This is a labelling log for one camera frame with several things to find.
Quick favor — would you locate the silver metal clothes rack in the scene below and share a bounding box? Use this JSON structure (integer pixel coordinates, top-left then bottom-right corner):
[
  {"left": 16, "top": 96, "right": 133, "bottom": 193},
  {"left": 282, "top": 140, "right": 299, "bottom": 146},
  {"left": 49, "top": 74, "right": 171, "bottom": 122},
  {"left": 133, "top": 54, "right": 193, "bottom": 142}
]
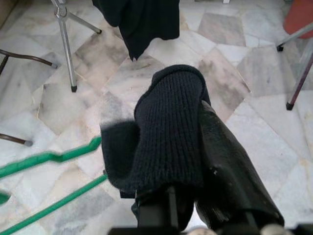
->
[{"left": 51, "top": 0, "right": 313, "bottom": 111}]

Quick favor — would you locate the green plastic hanger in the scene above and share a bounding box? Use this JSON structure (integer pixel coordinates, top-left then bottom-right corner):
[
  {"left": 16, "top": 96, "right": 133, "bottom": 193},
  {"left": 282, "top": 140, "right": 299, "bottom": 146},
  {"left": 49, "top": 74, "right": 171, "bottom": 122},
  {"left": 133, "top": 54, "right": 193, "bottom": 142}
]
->
[{"left": 0, "top": 136, "right": 108, "bottom": 235}]

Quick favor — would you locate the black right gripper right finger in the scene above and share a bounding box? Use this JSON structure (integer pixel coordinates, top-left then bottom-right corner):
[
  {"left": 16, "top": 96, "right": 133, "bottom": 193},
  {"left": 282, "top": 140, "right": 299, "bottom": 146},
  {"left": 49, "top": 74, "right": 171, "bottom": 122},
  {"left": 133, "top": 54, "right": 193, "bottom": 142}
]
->
[{"left": 195, "top": 100, "right": 286, "bottom": 232}]

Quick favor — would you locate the marble top folding table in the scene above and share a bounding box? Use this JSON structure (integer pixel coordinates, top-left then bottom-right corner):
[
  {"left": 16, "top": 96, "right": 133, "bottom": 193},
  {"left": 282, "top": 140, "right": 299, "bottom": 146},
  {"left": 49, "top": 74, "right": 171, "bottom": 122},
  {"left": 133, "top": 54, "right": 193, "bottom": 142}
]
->
[{"left": 0, "top": 48, "right": 59, "bottom": 147}]

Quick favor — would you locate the black garment white print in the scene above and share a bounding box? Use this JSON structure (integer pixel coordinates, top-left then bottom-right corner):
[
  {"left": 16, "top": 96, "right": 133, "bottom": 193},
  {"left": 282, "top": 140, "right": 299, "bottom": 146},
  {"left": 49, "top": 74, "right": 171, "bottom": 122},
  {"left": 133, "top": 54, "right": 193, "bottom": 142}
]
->
[{"left": 100, "top": 64, "right": 212, "bottom": 196}]

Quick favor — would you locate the black polo shirt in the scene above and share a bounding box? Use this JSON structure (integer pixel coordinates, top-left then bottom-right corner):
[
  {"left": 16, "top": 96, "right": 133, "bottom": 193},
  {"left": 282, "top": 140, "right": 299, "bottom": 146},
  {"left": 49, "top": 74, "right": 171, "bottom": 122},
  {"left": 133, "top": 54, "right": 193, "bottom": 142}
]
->
[{"left": 91, "top": 0, "right": 181, "bottom": 61}]

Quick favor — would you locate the orange bin teal liner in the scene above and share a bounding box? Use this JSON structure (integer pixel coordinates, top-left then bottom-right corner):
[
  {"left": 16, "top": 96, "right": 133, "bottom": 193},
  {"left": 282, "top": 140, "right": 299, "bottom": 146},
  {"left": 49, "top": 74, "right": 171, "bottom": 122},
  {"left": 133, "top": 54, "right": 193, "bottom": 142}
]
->
[{"left": 283, "top": 0, "right": 313, "bottom": 40}]

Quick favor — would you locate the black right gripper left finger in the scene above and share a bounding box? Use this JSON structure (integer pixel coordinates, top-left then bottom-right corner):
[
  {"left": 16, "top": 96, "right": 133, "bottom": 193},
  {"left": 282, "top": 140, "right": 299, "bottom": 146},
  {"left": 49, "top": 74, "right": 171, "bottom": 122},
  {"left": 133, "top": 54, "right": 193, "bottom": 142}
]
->
[{"left": 132, "top": 185, "right": 195, "bottom": 231}]

